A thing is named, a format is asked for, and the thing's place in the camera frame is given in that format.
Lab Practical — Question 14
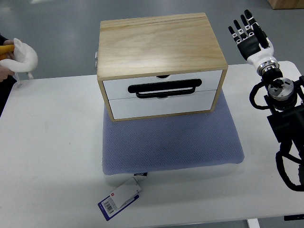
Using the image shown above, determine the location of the person hand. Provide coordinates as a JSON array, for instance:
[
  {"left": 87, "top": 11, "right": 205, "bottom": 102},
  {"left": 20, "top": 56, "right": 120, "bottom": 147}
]
[{"left": 0, "top": 39, "right": 22, "bottom": 83}]

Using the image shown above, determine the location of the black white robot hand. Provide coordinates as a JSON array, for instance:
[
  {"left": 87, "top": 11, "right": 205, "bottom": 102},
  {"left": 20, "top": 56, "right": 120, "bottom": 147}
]
[{"left": 228, "top": 10, "right": 279, "bottom": 76}]

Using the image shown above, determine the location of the white top drawer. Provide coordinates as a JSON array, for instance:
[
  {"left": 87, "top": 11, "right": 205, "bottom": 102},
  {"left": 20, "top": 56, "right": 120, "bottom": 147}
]
[{"left": 103, "top": 70, "right": 222, "bottom": 100}]

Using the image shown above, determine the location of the white drawer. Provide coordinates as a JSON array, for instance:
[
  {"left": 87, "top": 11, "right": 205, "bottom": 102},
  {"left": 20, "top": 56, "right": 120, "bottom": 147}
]
[
  {"left": 109, "top": 90, "right": 216, "bottom": 120},
  {"left": 103, "top": 70, "right": 222, "bottom": 100}
]

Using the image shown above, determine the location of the black drawer handle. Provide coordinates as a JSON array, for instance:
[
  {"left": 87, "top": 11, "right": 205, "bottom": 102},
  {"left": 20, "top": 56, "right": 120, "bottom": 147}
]
[{"left": 128, "top": 79, "right": 202, "bottom": 99}]

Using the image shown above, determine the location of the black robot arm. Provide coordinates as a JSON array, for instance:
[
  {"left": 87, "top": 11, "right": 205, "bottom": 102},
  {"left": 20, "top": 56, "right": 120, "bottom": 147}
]
[{"left": 249, "top": 65, "right": 304, "bottom": 192}]

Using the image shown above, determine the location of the white bottom drawer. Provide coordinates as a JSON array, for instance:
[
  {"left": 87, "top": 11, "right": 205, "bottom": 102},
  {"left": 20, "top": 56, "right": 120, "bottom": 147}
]
[{"left": 109, "top": 90, "right": 216, "bottom": 120}]

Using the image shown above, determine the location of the wooden drawer cabinet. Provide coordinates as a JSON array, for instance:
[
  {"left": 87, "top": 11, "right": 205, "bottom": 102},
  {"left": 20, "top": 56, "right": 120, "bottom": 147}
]
[{"left": 97, "top": 13, "right": 228, "bottom": 121}]

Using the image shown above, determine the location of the white cloth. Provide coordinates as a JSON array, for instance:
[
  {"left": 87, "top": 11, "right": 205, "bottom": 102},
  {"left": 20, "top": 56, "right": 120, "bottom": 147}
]
[{"left": 0, "top": 38, "right": 38, "bottom": 79}]

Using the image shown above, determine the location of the cardboard box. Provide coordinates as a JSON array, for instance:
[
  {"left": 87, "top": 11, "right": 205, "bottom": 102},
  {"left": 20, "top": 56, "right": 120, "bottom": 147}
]
[{"left": 268, "top": 0, "right": 304, "bottom": 10}]

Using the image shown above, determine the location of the blue mesh cushion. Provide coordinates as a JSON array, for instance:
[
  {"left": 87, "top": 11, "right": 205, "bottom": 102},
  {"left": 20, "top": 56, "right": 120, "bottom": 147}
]
[{"left": 102, "top": 94, "right": 245, "bottom": 175}]

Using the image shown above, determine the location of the white blue product tag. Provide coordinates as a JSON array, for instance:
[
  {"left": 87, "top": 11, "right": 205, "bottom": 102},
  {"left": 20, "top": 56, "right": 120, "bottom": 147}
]
[{"left": 98, "top": 177, "right": 142, "bottom": 221}]

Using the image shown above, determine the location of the black table control panel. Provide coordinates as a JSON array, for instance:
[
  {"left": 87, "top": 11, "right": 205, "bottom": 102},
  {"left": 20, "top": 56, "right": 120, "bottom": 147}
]
[{"left": 284, "top": 214, "right": 304, "bottom": 221}]

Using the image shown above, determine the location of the white table leg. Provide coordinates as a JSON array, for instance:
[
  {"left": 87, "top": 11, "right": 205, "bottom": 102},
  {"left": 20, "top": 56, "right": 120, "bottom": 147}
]
[{"left": 247, "top": 218, "right": 260, "bottom": 228}]

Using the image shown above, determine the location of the yellow tool handle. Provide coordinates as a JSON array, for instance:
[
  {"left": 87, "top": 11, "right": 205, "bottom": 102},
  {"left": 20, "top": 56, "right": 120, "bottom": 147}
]
[{"left": 0, "top": 45, "right": 15, "bottom": 60}]

